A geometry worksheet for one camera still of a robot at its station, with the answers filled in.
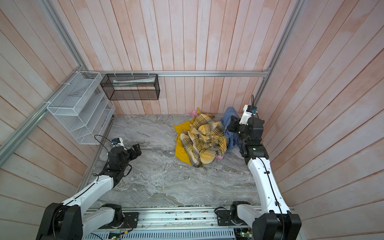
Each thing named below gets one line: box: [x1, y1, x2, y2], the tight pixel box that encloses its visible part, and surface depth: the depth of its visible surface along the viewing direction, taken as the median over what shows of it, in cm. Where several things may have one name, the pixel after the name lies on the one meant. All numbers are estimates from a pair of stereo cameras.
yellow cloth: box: [173, 118, 195, 165], surface depth 98 cm
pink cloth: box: [189, 109, 198, 117], surface depth 124 cm
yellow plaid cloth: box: [180, 113, 227, 168], surface depth 93 cm
